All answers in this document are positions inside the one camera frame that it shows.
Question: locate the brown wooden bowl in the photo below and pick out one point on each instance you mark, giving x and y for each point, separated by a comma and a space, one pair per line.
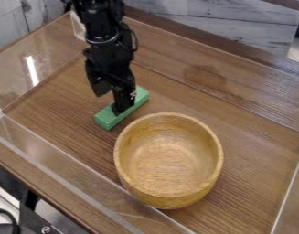
168, 159

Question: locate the clear acrylic corner bracket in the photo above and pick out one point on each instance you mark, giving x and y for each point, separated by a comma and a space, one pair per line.
79, 29

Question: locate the green rectangular block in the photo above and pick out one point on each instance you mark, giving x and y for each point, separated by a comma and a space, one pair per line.
107, 119

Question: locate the black metal table bracket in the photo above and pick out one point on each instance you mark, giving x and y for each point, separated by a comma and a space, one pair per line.
32, 224

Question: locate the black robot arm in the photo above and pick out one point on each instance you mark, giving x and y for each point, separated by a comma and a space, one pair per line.
99, 15

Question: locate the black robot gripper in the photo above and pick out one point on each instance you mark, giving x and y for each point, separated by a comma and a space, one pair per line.
109, 55

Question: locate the clear acrylic tray wall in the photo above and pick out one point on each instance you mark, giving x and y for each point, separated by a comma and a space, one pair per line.
59, 153

